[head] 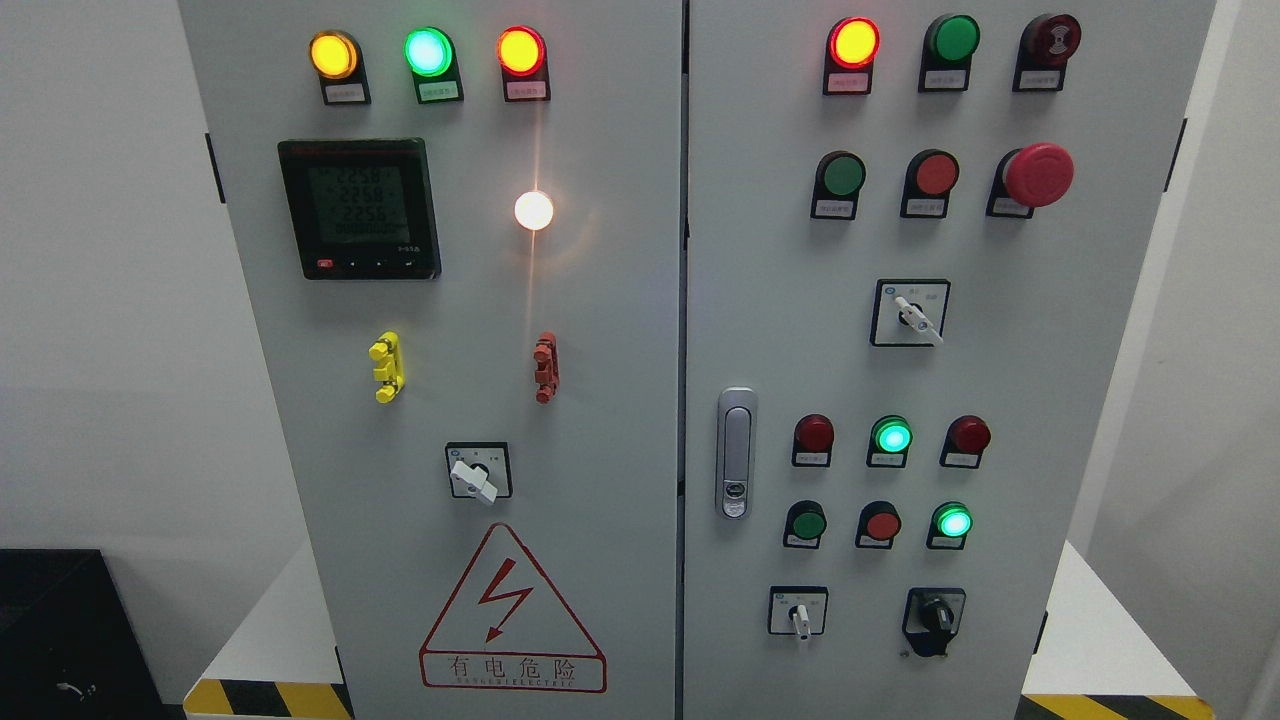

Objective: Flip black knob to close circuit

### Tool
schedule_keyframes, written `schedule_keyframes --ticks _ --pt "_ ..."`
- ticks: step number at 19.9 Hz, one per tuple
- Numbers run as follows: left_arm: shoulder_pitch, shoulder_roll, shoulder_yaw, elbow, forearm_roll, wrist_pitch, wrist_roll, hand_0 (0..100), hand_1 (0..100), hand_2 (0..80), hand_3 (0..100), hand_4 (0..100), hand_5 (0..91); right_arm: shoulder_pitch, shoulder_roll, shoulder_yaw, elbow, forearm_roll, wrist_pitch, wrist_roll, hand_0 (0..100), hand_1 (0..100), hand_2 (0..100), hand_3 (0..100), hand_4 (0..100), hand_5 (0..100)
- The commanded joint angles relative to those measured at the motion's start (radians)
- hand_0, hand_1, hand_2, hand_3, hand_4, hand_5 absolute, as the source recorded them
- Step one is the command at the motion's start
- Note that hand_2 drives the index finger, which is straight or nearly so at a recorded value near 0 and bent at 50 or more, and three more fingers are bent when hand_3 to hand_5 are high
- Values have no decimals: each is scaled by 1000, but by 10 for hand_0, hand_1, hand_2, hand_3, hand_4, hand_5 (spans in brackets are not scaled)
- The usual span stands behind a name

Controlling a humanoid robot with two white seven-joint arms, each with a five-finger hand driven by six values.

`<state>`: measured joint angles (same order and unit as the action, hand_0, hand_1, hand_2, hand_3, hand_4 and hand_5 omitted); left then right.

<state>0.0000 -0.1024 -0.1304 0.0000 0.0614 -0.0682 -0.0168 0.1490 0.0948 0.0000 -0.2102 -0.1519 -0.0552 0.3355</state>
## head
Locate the yellow indicator light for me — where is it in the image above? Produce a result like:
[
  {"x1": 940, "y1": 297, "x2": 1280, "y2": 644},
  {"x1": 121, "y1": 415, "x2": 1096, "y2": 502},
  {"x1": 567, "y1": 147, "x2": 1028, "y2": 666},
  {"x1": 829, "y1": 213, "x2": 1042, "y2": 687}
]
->
[{"x1": 308, "y1": 29, "x2": 371, "y2": 106}]

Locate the red terminal connector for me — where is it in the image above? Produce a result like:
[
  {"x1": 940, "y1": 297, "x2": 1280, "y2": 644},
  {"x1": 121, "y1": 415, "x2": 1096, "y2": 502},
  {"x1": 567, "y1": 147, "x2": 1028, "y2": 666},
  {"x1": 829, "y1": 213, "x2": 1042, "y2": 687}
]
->
[{"x1": 532, "y1": 332, "x2": 561, "y2": 405}]

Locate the red push button upper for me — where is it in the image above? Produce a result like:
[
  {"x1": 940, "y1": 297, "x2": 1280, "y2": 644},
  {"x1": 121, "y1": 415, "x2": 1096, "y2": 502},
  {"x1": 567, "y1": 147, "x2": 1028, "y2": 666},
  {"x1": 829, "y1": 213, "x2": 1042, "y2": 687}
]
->
[{"x1": 900, "y1": 149, "x2": 960, "y2": 220}]

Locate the white selector switch lower right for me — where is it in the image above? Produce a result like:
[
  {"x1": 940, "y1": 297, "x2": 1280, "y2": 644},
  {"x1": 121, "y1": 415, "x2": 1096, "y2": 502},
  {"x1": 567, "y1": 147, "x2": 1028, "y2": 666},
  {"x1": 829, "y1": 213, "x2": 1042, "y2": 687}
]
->
[{"x1": 765, "y1": 584, "x2": 829, "y2": 655}]

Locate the red push button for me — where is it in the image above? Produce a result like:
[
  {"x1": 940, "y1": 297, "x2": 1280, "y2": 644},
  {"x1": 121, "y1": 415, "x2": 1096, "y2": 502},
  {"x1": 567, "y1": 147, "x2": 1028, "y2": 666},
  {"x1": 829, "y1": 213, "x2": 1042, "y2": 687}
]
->
[
  {"x1": 855, "y1": 500, "x2": 902, "y2": 550},
  {"x1": 900, "y1": 149, "x2": 960, "y2": 220}
]

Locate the black knob selector switch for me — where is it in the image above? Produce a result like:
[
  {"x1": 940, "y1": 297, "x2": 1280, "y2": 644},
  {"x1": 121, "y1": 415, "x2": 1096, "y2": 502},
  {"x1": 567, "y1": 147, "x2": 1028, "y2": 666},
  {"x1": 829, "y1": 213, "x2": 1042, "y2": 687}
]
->
[{"x1": 901, "y1": 587, "x2": 966, "y2": 657}]

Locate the left grey cabinet door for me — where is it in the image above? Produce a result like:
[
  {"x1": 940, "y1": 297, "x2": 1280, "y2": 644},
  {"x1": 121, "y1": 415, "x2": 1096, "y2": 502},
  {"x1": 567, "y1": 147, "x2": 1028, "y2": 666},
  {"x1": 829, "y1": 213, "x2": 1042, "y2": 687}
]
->
[{"x1": 180, "y1": 1, "x2": 684, "y2": 719}]

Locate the white selector switch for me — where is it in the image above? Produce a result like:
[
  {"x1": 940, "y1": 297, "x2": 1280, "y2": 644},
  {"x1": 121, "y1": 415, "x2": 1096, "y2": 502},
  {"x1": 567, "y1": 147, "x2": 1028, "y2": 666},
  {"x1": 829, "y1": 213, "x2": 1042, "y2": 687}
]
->
[
  {"x1": 870, "y1": 279, "x2": 951, "y2": 347},
  {"x1": 765, "y1": 584, "x2": 829, "y2": 655}
]

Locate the dark red indicator light left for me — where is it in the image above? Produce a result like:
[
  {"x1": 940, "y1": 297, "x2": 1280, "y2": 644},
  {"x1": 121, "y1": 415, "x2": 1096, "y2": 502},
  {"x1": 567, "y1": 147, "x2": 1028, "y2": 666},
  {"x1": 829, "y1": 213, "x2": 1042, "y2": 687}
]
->
[{"x1": 791, "y1": 413, "x2": 835, "y2": 468}]

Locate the black box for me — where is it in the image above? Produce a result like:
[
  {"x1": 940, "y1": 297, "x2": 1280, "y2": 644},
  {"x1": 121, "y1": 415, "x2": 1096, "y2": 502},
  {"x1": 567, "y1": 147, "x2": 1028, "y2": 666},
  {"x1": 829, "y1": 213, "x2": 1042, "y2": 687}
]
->
[{"x1": 1, "y1": 550, "x2": 166, "y2": 719}]

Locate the lit green indicator light middle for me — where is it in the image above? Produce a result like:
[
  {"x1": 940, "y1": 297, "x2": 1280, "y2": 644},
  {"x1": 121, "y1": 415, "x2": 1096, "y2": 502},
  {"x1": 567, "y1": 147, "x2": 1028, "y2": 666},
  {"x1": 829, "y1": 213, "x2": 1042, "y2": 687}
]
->
[{"x1": 867, "y1": 414, "x2": 914, "y2": 469}]

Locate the red push button lower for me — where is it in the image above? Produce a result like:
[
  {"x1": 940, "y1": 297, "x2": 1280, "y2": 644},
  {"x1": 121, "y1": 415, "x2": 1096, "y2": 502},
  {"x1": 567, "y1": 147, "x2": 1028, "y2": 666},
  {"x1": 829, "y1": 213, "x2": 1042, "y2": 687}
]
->
[{"x1": 855, "y1": 500, "x2": 902, "y2": 550}]

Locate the red emergency stop button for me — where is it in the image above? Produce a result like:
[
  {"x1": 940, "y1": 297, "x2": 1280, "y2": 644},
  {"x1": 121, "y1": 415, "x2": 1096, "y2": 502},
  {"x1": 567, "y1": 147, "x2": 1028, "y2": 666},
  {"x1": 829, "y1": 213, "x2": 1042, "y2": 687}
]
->
[{"x1": 986, "y1": 142, "x2": 1075, "y2": 220}]

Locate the red indicator light top right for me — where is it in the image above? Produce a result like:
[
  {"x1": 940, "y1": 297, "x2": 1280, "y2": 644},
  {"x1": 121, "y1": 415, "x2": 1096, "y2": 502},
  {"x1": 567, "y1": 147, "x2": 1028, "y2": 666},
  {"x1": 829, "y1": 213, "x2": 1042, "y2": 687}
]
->
[{"x1": 822, "y1": 17, "x2": 881, "y2": 96}]

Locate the black digital power meter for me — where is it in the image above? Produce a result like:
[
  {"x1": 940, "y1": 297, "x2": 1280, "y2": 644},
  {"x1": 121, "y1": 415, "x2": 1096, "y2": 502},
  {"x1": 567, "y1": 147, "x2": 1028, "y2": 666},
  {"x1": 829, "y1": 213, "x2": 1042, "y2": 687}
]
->
[{"x1": 276, "y1": 137, "x2": 442, "y2": 281}]

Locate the red electric hazard warning sticker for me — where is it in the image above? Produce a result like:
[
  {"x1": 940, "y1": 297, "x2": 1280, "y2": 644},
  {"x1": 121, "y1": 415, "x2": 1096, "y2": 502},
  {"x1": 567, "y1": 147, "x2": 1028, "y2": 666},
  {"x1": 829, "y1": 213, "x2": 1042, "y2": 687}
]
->
[{"x1": 419, "y1": 521, "x2": 608, "y2": 694}]

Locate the yellow terminal connector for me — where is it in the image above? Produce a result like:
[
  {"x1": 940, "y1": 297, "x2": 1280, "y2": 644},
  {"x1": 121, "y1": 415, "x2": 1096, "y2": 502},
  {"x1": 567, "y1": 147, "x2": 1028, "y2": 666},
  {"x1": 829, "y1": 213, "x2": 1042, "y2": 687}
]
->
[{"x1": 367, "y1": 331, "x2": 404, "y2": 404}]

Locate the red indicator light top left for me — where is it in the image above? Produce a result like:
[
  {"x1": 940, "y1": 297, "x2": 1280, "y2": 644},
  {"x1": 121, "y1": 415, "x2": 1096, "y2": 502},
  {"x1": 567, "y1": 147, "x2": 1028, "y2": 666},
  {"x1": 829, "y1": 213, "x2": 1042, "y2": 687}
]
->
[{"x1": 495, "y1": 26, "x2": 550, "y2": 102}]

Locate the dark green indicator light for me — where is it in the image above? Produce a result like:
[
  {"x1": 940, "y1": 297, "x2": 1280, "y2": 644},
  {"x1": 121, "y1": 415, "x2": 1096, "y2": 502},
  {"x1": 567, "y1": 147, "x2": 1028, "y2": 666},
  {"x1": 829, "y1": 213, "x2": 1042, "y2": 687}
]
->
[{"x1": 918, "y1": 14, "x2": 980, "y2": 94}]

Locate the right grey cabinet door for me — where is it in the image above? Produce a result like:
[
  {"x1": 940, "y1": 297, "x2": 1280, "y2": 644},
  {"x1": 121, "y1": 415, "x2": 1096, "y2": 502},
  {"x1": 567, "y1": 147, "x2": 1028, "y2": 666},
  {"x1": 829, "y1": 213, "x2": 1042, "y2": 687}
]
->
[{"x1": 684, "y1": 1, "x2": 1215, "y2": 719}]

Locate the dark red indicator light right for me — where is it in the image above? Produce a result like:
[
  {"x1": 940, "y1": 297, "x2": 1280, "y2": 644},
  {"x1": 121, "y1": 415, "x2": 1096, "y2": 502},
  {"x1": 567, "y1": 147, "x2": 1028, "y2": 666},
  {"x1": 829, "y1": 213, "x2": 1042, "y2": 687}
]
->
[{"x1": 940, "y1": 415, "x2": 992, "y2": 469}]

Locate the green push button upper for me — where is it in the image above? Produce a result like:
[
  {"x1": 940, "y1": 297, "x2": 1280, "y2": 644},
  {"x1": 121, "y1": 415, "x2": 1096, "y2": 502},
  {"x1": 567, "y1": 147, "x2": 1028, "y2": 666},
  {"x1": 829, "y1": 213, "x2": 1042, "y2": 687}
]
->
[{"x1": 810, "y1": 150, "x2": 867, "y2": 222}]

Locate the green indicator light top left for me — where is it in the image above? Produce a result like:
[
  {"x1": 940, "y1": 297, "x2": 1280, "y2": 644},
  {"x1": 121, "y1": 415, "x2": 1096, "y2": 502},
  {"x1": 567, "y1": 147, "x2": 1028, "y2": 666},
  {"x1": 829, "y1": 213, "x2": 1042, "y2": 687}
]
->
[{"x1": 403, "y1": 26, "x2": 465, "y2": 104}]

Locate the dark red indicator light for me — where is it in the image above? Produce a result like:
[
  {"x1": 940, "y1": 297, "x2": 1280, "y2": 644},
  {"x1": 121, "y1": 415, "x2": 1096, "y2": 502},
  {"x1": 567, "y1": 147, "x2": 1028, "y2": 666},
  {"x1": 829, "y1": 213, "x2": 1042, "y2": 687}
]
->
[
  {"x1": 791, "y1": 413, "x2": 835, "y2": 468},
  {"x1": 940, "y1": 415, "x2": 992, "y2": 469}
]

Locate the dark red buzzer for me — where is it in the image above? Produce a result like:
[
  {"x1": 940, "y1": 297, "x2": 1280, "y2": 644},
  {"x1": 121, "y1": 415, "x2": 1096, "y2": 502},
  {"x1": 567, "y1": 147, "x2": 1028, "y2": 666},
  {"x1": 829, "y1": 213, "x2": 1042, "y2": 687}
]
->
[{"x1": 1012, "y1": 13, "x2": 1082, "y2": 94}]

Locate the grey cabinet door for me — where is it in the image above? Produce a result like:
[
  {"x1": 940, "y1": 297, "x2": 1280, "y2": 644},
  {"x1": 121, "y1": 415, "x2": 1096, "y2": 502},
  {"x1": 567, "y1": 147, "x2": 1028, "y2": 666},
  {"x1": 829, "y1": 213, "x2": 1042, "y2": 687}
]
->
[
  {"x1": 180, "y1": 1, "x2": 684, "y2": 719},
  {"x1": 684, "y1": 1, "x2": 1215, "y2": 719}
]

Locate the lit green push button lower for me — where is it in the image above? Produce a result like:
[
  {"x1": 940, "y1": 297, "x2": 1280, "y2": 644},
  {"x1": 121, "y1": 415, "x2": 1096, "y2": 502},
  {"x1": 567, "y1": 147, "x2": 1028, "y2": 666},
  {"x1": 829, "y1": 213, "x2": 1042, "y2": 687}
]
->
[{"x1": 925, "y1": 501, "x2": 973, "y2": 550}]

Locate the silver door lock handle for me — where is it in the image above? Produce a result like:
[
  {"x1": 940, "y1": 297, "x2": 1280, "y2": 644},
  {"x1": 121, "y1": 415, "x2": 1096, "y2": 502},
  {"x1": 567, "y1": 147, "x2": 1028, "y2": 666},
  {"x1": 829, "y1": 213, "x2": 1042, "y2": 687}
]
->
[{"x1": 714, "y1": 387, "x2": 758, "y2": 519}]

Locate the white selector switch left door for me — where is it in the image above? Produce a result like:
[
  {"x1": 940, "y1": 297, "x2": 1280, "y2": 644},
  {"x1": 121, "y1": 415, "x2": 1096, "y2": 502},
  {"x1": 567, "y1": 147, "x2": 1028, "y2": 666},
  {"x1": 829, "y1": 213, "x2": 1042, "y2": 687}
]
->
[{"x1": 445, "y1": 441, "x2": 513, "y2": 506}]

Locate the white glowing indicator light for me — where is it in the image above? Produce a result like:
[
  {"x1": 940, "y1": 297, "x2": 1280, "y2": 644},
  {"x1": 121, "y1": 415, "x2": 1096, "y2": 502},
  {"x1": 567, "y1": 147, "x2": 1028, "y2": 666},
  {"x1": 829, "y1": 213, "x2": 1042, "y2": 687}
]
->
[{"x1": 513, "y1": 190, "x2": 556, "y2": 232}]

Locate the white selector switch upper right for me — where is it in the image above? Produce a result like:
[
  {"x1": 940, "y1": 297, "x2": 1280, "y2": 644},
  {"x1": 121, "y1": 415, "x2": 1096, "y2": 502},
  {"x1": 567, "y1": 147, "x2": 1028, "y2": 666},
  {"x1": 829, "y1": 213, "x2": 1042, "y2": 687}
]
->
[{"x1": 870, "y1": 279, "x2": 951, "y2": 347}]

